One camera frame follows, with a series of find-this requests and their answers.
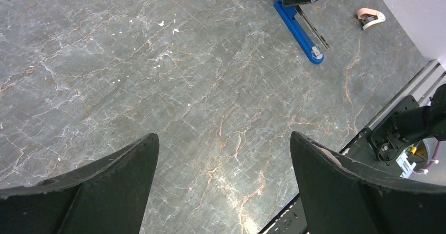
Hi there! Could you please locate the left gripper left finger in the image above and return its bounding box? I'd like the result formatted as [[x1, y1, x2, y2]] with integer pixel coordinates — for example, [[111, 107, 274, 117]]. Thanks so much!
[[1, 133, 159, 233]]

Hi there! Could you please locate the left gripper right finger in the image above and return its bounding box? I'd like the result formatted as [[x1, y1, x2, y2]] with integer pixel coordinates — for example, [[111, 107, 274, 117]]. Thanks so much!
[[290, 131, 446, 234]]

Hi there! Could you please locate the pink white staple remover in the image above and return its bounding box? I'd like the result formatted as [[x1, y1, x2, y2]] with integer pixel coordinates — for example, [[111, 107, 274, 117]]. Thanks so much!
[[357, 7, 386, 30]]

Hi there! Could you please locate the blue stapler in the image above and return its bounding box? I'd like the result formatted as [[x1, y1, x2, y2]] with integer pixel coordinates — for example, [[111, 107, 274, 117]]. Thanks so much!
[[273, 0, 330, 64]]

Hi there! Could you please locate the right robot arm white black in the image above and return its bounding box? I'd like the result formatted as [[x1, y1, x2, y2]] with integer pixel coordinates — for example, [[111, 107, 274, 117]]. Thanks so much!
[[276, 0, 445, 166]]

